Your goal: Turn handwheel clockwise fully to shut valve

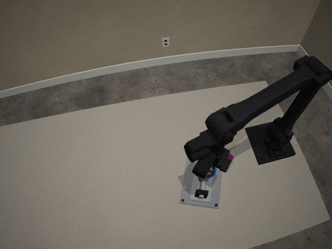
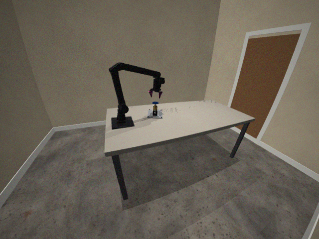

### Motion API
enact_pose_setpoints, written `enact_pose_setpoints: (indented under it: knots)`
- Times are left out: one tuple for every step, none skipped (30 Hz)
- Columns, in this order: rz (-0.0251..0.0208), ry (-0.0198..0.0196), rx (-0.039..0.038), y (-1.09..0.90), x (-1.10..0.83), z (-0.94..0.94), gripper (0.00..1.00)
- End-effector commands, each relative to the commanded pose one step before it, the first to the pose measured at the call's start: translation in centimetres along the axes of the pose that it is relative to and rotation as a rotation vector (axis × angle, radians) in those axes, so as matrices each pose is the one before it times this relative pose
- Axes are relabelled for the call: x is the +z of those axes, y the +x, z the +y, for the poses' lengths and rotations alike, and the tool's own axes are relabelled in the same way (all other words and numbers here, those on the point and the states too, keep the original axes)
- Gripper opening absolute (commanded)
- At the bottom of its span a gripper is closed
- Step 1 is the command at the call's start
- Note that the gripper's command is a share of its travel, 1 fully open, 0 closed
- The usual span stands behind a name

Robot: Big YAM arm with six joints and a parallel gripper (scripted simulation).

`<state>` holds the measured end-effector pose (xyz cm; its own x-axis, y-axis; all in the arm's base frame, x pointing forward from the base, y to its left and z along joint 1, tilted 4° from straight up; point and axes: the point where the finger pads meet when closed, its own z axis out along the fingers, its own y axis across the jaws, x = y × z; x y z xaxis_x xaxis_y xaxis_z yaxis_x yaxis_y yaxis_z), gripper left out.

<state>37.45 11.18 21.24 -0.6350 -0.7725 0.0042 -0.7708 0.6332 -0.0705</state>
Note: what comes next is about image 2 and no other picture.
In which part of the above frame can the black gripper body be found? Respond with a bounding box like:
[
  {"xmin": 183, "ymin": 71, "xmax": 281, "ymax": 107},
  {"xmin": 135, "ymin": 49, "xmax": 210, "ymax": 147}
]
[{"xmin": 150, "ymin": 84, "xmax": 161, "ymax": 93}]

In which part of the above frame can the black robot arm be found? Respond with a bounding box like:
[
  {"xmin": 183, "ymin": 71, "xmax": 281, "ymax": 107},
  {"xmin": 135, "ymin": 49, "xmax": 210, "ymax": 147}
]
[{"xmin": 109, "ymin": 62, "xmax": 165, "ymax": 123}]

